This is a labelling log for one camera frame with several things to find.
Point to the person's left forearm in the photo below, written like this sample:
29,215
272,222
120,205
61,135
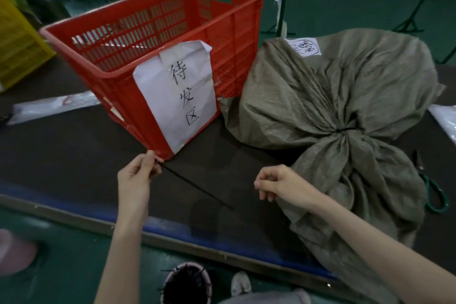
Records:
119,264

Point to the flat clear plastic bag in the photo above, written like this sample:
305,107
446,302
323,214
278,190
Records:
50,106

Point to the black round bin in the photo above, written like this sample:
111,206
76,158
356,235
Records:
187,286

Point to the person's right hand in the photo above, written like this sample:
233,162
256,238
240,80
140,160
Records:
288,186

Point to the person's left hand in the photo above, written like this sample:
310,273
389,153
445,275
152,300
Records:
133,186

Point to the red plastic crate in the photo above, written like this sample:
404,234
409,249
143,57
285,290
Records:
235,40

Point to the grey-green woven sack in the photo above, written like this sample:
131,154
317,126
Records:
356,86

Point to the white label sticker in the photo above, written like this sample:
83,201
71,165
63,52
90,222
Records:
303,47

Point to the white paper sign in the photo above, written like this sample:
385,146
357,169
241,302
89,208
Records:
160,108

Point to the clear plastic bag of ties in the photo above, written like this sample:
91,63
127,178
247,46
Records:
445,120

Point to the yellow plastic crate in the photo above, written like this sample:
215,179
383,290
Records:
18,51

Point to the white shoe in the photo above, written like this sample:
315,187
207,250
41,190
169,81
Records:
241,283

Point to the black cable tie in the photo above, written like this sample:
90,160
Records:
196,186

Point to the person's right forearm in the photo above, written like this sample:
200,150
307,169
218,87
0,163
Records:
384,254

